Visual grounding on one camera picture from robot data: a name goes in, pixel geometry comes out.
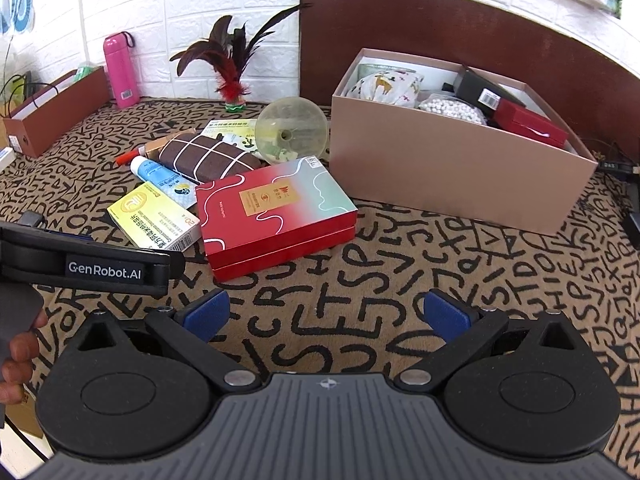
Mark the green white medicine box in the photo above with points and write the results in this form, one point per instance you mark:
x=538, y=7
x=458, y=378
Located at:
x=235, y=131

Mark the brown checked glasses case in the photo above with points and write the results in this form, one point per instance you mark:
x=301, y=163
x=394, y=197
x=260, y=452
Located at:
x=200, y=155

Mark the red marker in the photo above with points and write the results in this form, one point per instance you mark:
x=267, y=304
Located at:
x=126, y=157

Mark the brown paper box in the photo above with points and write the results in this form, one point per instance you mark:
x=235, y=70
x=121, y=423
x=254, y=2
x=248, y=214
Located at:
x=55, y=115

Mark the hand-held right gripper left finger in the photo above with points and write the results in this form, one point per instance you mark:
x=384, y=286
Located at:
x=207, y=311

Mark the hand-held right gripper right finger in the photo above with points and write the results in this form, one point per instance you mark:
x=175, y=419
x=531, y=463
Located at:
x=445, y=311

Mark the small wooden box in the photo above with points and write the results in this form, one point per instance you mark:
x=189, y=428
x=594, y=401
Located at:
x=150, y=149

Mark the clear plastic cup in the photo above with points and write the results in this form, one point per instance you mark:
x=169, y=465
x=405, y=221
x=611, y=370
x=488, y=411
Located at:
x=295, y=122

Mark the red black feather shuttlecock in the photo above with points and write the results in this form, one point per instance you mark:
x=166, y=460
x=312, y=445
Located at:
x=230, y=72

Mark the person's left hand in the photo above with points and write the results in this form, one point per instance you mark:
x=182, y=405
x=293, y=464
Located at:
x=20, y=355

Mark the black power adapter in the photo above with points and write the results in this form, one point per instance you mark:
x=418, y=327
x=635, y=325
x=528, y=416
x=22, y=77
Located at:
x=616, y=166

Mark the black box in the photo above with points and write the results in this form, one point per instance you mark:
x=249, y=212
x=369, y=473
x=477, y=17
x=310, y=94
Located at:
x=480, y=85

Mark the large brown cardboard box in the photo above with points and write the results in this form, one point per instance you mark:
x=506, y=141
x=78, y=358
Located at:
x=440, y=170

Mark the dark red box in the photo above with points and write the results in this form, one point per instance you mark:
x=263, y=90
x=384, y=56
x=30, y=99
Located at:
x=530, y=127

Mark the red gradient gift box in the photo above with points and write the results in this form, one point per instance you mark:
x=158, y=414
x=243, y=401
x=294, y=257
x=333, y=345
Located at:
x=270, y=210

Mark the wall poster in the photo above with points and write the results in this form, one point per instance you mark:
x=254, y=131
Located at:
x=17, y=5

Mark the brown wooden headboard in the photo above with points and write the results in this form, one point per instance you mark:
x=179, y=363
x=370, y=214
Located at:
x=450, y=20

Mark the letter printed blanket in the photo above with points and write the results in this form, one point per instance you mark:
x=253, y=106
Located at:
x=350, y=285

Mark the bag of white beads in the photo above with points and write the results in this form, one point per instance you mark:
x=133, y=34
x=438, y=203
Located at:
x=450, y=109

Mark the pink thermos bottle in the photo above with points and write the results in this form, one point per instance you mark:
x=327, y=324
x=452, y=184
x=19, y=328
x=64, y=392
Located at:
x=120, y=70

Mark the blue white bottle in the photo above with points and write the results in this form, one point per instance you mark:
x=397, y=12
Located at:
x=156, y=176

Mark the deer printed cloth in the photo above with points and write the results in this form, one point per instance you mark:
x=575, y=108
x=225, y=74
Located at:
x=385, y=87

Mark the yellow medicine box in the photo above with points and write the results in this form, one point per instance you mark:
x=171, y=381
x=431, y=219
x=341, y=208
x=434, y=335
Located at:
x=150, y=215

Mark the green packet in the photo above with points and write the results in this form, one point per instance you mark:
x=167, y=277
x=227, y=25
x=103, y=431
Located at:
x=86, y=71

